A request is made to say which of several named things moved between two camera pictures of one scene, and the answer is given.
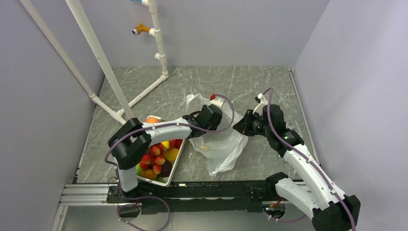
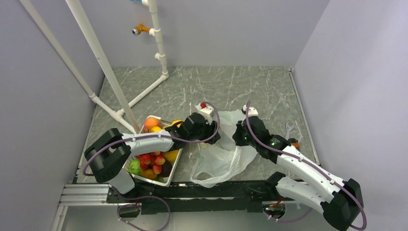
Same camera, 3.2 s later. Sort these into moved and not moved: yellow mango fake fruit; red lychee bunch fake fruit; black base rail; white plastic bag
Moved: white plastic bag
Not moved: yellow mango fake fruit; red lychee bunch fake fruit; black base rail
